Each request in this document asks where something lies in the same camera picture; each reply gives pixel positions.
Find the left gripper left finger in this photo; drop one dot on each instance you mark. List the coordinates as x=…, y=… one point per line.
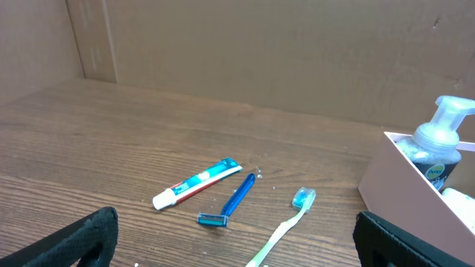
x=90, y=241

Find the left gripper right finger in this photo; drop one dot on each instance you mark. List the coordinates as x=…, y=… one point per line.
x=380, y=243

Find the green white toothbrush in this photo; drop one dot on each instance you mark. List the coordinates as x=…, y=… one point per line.
x=302, y=202

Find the green white soap bar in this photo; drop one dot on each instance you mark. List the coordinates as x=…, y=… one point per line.
x=460, y=204

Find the hand soap pump bottle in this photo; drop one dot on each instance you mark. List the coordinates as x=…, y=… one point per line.
x=432, y=147

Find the blue disposable razor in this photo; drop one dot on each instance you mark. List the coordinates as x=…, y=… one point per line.
x=222, y=219

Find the teal white toothpaste tube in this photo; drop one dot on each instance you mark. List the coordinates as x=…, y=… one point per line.
x=189, y=187

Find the white cardboard box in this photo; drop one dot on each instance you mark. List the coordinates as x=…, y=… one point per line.
x=395, y=190

